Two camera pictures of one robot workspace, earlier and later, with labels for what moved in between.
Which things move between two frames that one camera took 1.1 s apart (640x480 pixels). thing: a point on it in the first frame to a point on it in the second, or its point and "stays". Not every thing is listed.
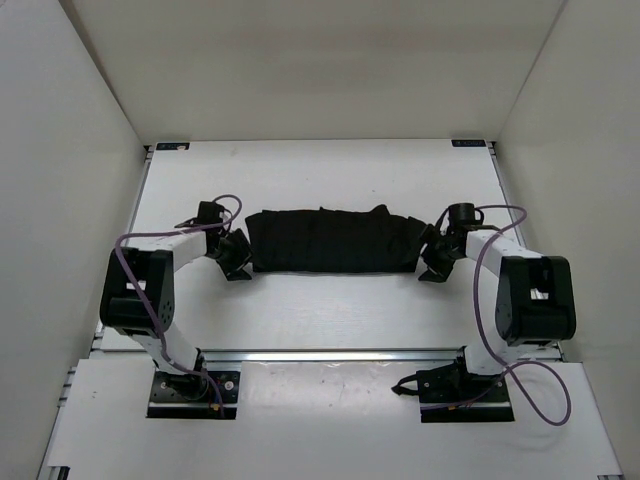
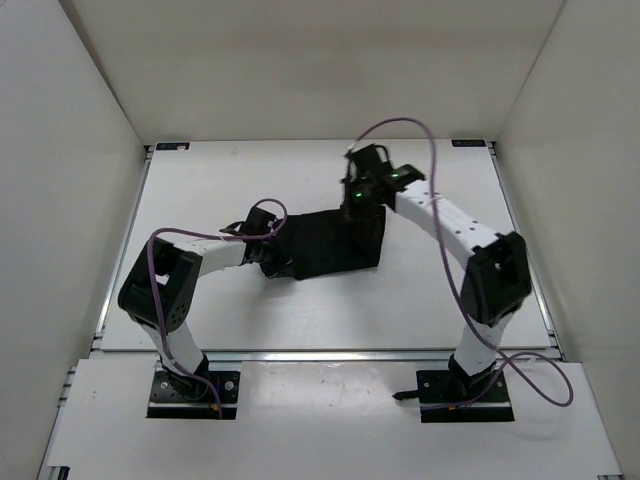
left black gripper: (233, 269) to (281, 262)
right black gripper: (436, 271) to (352, 210)
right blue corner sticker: (469, 143) stays
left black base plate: (194, 395) stays
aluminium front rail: (298, 356) stays
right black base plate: (452, 394) stays
